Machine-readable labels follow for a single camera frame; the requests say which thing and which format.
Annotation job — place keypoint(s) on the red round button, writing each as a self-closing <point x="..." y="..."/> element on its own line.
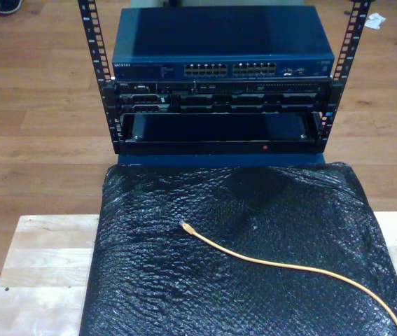
<point x="264" y="147"/>

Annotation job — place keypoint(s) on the black rack server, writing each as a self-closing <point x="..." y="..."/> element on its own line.
<point x="219" y="101"/>

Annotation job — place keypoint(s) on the black bubble wrap mat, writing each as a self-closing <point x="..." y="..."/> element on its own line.
<point x="219" y="297"/>

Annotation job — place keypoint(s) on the white crumpled paper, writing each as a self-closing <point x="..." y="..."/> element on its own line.
<point x="375" y="21"/>

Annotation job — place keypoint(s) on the person's shoe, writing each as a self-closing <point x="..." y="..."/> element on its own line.
<point x="9" y="6"/>

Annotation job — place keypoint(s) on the blue network switch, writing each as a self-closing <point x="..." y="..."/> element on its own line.
<point x="219" y="35"/>

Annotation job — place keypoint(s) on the black perforated rack post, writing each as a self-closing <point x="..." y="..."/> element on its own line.
<point x="357" y="35"/>
<point x="90" y="35"/>

